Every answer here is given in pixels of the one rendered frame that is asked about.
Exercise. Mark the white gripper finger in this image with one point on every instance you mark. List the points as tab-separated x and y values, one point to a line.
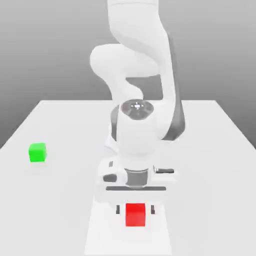
152	209
118	209

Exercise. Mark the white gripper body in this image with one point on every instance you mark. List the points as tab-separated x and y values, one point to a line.
136	195

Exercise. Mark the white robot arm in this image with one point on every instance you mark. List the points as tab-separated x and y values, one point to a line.
138	60

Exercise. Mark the small red cube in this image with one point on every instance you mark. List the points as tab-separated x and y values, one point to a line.
135	215

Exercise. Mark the small green cube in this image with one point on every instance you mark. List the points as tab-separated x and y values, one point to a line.
37	152

